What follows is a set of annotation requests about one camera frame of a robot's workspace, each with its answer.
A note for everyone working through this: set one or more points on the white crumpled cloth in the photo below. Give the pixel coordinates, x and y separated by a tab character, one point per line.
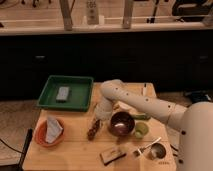
54	129

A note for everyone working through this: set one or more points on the brown wooden block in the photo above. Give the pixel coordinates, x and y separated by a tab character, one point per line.
112	154

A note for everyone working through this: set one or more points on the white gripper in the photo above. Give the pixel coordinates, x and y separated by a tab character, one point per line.
103	109

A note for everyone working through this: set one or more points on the orange bowl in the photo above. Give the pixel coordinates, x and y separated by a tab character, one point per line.
40	135

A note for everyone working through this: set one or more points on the grey sponge block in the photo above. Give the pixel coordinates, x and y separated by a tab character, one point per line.
63	93

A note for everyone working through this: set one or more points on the green cup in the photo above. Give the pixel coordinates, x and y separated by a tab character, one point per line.
141	129

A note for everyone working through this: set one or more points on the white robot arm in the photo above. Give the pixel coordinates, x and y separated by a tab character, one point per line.
194	123

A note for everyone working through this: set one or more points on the dark red bowl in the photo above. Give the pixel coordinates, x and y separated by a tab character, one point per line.
121	124

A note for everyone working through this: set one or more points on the green plastic tray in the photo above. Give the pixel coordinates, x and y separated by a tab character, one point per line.
71	93

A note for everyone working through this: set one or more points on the dark grape bunch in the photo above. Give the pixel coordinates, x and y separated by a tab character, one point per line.
93	130

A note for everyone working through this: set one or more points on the small metal cup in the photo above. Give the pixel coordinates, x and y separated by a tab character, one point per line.
157	151

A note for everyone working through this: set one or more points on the green vegetable toy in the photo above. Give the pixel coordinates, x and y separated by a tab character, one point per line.
141	117

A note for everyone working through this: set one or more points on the metal spoon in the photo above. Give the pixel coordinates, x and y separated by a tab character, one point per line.
140	150

